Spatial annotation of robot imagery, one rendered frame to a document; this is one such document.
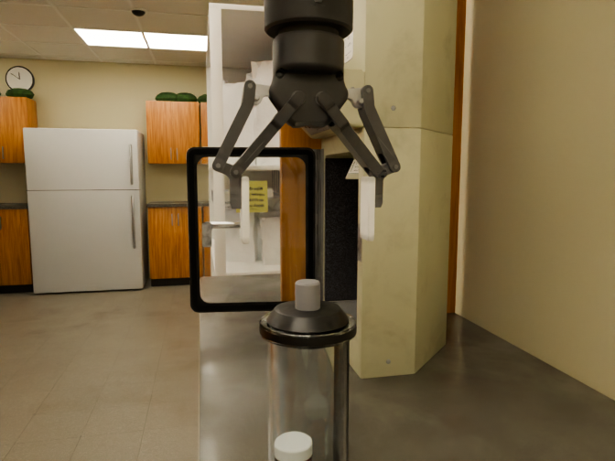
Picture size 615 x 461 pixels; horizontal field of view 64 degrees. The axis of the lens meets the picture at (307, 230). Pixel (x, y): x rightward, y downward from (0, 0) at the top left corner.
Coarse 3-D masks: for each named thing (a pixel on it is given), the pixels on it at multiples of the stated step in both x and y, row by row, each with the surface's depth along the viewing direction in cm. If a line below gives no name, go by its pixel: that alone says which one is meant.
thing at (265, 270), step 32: (256, 160) 116; (288, 160) 117; (224, 192) 117; (256, 192) 117; (288, 192) 118; (224, 224) 118; (256, 224) 118; (288, 224) 119; (224, 256) 118; (256, 256) 119; (288, 256) 120; (224, 288) 119; (256, 288) 120; (288, 288) 121
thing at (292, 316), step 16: (304, 288) 53; (288, 304) 56; (304, 304) 53; (320, 304) 56; (336, 304) 56; (272, 320) 53; (288, 320) 51; (304, 320) 51; (320, 320) 51; (336, 320) 52
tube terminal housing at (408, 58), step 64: (384, 0) 86; (448, 0) 98; (384, 64) 87; (448, 64) 101; (384, 128) 88; (448, 128) 104; (384, 192) 90; (448, 192) 107; (384, 256) 91; (384, 320) 93
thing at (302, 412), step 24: (288, 336) 50; (312, 336) 49; (288, 360) 51; (312, 360) 51; (336, 360) 52; (288, 384) 51; (312, 384) 51; (336, 384) 52; (288, 408) 52; (312, 408) 51; (336, 408) 52; (288, 432) 52; (312, 432) 51; (336, 432) 53; (288, 456) 52; (312, 456) 52; (336, 456) 53
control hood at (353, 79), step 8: (344, 72) 86; (352, 72) 86; (360, 72) 86; (344, 80) 86; (352, 80) 86; (360, 80) 86; (352, 88) 86; (344, 104) 86; (344, 112) 87; (352, 112) 87; (352, 120) 87; (360, 120) 87; (304, 128) 115; (352, 128) 90; (312, 136) 115; (320, 136) 111; (328, 136) 111
